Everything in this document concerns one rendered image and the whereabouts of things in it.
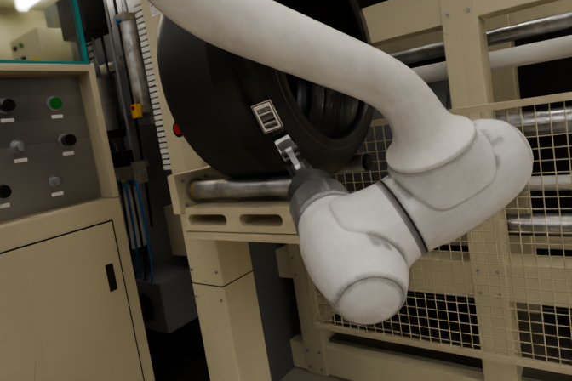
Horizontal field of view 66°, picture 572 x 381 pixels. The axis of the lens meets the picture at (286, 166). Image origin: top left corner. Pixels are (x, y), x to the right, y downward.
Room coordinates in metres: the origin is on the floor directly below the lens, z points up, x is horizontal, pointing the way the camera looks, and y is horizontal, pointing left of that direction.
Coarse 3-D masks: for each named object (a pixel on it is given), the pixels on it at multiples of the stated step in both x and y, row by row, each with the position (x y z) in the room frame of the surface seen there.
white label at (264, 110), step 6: (264, 102) 0.80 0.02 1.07; (270, 102) 0.80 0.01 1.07; (252, 108) 0.81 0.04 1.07; (258, 108) 0.81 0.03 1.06; (264, 108) 0.81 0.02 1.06; (270, 108) 0.81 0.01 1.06; (258, 114) 0.82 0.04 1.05; (264, 114) 0.82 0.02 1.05; (270, 114) 0.81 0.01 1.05; (276, 114) 0.81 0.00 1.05; (258, 120) 0.82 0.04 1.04; (264, 120) 0.82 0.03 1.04; (270, 120) 0.82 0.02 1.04; (276, 120) 0.82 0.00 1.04; (264, 126) 0.83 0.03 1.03; (270, 126) 0.83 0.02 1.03; (276, 126) 0.82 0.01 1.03; (282, 126) 0.82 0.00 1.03; (264, 132) 0.83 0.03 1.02
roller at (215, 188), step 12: (204, 180) 1.07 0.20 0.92; (216, 180) 1.04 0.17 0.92; (228, 180) 1.01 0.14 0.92; (240, 180) 0.98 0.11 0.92; (252, 180) 0.96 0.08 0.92; (264, 180) 0.94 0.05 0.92; (276, 180) 0.92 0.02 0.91; (288, 180) 0.90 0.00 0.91; (192, 192) 1.07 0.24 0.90; (204, 192) 1.05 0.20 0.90; (216, 192) 1.02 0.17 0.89; (228, 192) 1.00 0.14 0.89; (240, 192) 0.98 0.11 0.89; (252, 192) 0.96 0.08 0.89; (264, 192) 0.94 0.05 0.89; (276, 192) 0.92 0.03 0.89
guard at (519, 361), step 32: (544, 96) 1.03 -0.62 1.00; (544, 160) 1.04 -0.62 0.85; (544, 256) 1.06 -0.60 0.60; (416, 288) 1.26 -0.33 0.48; (512, 288) 1.10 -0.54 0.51; (320, 320) 1.48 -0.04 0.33; (448, 320) 1.21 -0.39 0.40; (480, 320) 1.16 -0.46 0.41; (448, 352) 1.21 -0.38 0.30; (480, 352) 1.16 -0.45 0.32
